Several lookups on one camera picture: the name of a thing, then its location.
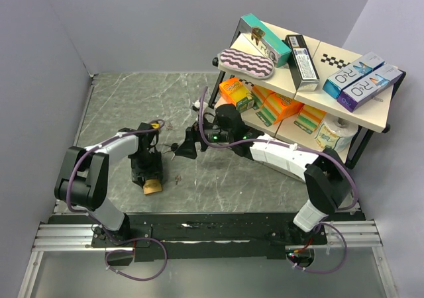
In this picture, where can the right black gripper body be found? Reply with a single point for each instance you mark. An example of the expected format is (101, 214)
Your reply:
(218, 134)

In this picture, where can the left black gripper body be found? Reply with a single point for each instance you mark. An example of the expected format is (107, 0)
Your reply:
(146, 163)

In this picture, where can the black-headed keys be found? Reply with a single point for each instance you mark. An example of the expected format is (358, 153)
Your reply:
(171, 148)

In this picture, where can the brass padlock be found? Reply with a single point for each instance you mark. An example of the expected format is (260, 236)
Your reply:
(152, 186)

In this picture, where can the small silver key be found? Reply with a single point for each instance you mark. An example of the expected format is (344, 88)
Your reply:
(178, 178)

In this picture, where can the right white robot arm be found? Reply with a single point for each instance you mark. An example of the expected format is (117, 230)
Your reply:
(327, 180)

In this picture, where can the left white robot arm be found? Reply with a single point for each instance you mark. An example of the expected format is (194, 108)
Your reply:
(84, 176)

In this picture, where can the orange green box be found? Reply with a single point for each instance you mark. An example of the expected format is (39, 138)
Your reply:
(235, 92)

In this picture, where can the striped sponge pack behind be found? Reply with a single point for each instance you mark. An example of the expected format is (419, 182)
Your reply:
(260, 94)

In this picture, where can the striped sponge pack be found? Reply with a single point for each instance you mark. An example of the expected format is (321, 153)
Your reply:
(260, 94)
(309, 118)

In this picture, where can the orange sponge pack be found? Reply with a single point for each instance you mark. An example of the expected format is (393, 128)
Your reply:
(276, 108)

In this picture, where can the pink wavy eye mask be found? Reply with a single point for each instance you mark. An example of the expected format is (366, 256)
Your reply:
(258, 67)

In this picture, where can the black silver box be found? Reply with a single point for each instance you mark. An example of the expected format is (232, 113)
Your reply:
(302, 68)

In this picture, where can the teal box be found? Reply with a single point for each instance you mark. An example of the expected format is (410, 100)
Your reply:
(265, 41)

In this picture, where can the toilet paper roll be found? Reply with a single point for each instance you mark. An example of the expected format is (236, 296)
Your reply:
(335, 132)

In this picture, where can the blue toothpaste box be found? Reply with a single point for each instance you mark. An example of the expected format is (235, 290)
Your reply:
(351, 73)

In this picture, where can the purple toothpaste box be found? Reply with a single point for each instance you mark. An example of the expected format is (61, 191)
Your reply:
(360, 92)

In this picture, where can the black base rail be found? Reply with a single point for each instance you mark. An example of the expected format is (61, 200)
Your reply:
(217, 235)

